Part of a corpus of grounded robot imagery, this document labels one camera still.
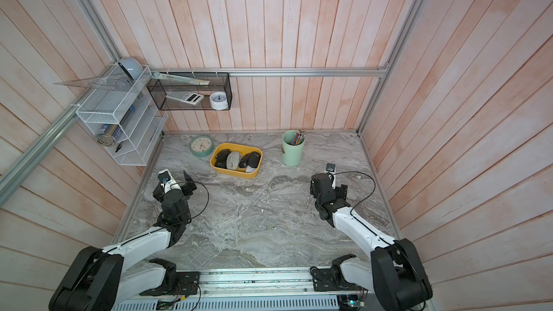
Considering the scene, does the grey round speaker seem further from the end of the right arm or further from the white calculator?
the end of the right arm

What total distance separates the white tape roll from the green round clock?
251mm

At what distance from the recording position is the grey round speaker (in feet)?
2.73

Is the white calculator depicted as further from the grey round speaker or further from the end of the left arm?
the end of the left arm
